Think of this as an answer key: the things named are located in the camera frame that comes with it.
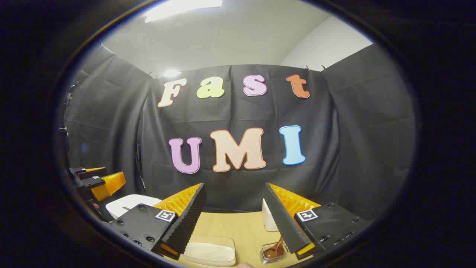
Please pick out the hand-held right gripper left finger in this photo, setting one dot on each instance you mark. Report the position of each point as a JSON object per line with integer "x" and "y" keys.
{"x": 187, "y": 219}

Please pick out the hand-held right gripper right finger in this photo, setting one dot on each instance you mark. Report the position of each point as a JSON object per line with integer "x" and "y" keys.
{"x": 284, "y": 219}

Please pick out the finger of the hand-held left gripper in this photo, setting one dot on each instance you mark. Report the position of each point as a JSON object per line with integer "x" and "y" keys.
{"x": 91, "y": 173}
{"x": 108, "y": 186}

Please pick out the white rice cooker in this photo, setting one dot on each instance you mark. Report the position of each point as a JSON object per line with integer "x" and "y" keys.
{"x": 128, "y": 204}

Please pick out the brown wooden spoon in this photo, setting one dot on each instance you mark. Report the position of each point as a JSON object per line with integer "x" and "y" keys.
{"x": 274, "y": 250}

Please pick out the white rice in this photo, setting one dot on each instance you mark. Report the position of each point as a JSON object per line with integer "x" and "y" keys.
{"x": 212, "y": 255}

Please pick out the white toaster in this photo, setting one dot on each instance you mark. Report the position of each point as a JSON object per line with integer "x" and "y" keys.
{"x": 268, "y": 219}

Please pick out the clear plastic container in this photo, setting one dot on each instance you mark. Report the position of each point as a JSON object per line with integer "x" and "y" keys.
{"x": 210, "y": 253}

